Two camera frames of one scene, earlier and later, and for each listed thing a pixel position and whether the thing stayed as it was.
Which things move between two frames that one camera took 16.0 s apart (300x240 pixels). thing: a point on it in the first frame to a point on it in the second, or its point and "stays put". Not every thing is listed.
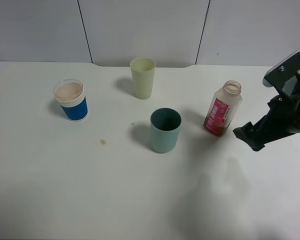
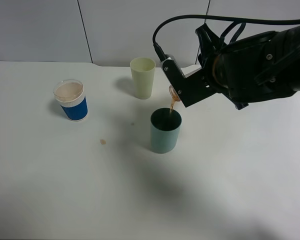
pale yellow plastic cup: [143, 69] stays put
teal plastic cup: [165, 124] stays put
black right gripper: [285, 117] to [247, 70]
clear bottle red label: [223, 108] to [174, 96]
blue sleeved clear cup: [70, 94] stays put
